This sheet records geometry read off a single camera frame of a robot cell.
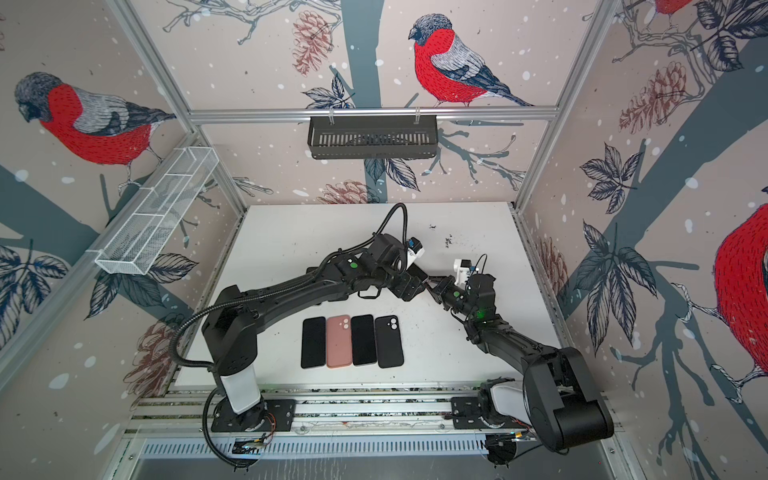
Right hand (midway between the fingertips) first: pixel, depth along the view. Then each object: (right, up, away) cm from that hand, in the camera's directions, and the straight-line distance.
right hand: (419, 282), depth 83 cm
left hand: (-1, +1, -3) cm, 3 cm away
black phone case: (-9, -18, +3) cm, 20 cm away
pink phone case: (-24, -18, +3) cm, 30 cm away
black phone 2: (-16, -18, +4) cm, 25 cm away
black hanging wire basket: (-15, +48, +23) cm, 55 cm away
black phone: (-31, -20, +3) cm, 37 cm away
